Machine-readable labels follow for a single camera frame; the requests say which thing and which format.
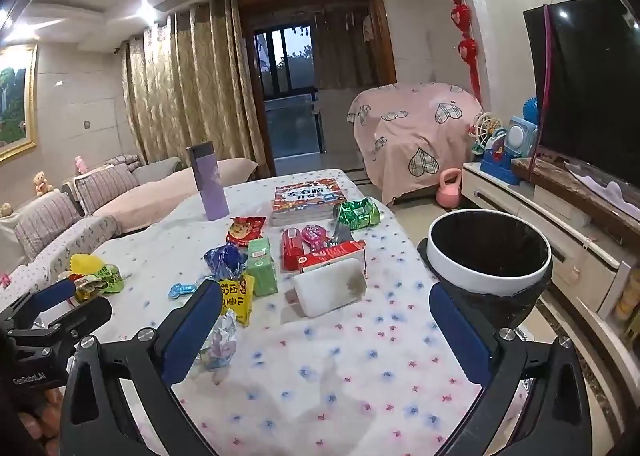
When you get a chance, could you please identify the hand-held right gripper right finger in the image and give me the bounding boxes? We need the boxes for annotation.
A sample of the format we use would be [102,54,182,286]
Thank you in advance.
[429,282,593,456]

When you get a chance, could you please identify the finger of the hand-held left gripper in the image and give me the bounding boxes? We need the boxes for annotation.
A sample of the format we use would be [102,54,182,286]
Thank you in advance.
[0,278,77,331]
[7,296,112,353]

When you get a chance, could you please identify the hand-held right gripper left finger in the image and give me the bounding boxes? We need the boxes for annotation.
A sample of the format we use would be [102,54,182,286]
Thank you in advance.
[59,280,223,456]

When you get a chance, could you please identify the green and white snack packet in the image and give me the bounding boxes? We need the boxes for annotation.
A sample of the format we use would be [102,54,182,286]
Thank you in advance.
[75,266,124,305]

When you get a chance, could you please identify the white bin with black bag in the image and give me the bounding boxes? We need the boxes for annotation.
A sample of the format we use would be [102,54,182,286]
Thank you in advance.
[416,209,555,337]

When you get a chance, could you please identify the green drink carton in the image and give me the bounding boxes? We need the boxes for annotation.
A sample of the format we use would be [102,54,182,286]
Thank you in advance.
[246,237,279,297]

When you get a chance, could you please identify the orange red snack packet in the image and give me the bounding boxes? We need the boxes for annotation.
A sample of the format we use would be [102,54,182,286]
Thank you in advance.
[226,216,267,247]

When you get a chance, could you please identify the person's left hand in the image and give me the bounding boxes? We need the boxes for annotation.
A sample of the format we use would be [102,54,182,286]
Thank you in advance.
[19,382,64,443]

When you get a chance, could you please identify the crumpled silver foil wrapper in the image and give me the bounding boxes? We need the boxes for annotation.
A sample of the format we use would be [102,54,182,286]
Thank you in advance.
[197,308,238,372]

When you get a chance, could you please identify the yellow crumpled wrapper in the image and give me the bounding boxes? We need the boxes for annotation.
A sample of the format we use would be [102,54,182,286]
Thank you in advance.
[70,253,108,277]

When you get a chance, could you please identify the yellow snack packet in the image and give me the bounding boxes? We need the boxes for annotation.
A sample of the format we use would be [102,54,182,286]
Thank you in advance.
[217,273,256,327]

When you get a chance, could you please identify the striped pillow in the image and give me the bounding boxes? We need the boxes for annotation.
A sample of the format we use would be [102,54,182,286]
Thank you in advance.
[12,191,83,261]
[75,163,141,217]

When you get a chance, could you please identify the blue snack bag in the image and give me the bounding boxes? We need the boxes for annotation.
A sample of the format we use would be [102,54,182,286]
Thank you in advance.
[203,244,249,281]

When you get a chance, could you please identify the red plastic tube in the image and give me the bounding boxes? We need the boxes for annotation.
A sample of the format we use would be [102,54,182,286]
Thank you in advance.
[281,228,304,271]

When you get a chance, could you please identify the white foam block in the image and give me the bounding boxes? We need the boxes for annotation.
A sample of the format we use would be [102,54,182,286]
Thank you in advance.
[291,258,366,319]

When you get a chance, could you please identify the pink kettlebell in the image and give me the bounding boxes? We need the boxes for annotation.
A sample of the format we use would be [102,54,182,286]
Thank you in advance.
[436,168,463,209]

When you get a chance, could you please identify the white television cabinet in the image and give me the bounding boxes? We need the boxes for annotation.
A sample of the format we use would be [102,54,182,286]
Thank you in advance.
[460,158,640,362]

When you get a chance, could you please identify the pink sofa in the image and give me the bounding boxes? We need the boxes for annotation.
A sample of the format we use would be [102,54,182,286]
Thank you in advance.
[0,154,258,287]

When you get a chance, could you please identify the purple drink bottle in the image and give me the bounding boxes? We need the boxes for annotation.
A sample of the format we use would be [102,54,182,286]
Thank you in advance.
[186,141,230,221]

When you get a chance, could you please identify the red and white box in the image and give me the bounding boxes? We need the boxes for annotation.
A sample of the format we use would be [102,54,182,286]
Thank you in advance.
[298,241,368,279]

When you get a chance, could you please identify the pink toy hairbrush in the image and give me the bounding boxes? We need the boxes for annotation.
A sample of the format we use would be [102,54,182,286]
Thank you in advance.
[302,223,328,254]

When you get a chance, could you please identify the green snack bag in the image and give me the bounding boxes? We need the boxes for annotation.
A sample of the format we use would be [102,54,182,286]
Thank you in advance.
[332,197,382,231]

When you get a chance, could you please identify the yellow jar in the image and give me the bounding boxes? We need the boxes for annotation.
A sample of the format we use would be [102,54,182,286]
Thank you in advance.
[615,268,640,321]

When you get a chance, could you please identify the blue toy machine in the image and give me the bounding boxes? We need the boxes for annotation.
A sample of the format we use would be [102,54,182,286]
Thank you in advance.
[480,116,538,185]

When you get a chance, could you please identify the gold framed painting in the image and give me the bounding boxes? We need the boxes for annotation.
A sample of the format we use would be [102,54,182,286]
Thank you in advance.
[0,43,39,164]

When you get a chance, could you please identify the white lace cloth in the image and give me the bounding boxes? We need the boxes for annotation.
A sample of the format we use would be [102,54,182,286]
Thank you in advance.
[565,161,623,204]

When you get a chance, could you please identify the pink heart print cloth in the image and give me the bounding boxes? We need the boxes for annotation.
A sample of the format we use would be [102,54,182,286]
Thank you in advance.
[346,83,485,205]

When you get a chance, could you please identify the toy ferris wheel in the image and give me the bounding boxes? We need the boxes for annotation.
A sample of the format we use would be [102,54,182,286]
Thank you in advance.
[470,112,502,157]

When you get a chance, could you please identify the blue spiky ball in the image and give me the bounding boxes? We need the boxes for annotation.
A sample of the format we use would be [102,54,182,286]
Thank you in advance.
[520,96,541,124]

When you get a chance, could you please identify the gold patterned curtain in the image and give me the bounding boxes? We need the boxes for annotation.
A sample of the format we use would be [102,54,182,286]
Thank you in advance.
[121,0,273,177]

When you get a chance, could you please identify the glass balcony door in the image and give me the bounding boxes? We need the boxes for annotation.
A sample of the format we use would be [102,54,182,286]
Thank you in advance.
[252,18,321,157]

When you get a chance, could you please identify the black television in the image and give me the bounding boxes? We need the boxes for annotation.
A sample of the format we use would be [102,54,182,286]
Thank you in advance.
[522,0,640,187]

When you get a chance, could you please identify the pink ribbon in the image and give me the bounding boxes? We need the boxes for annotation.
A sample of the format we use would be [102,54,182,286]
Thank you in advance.
[530,3,555,171]

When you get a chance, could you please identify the red hanging decoration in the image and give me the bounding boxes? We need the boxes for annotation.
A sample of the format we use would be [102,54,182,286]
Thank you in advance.
[436,0,482,101]

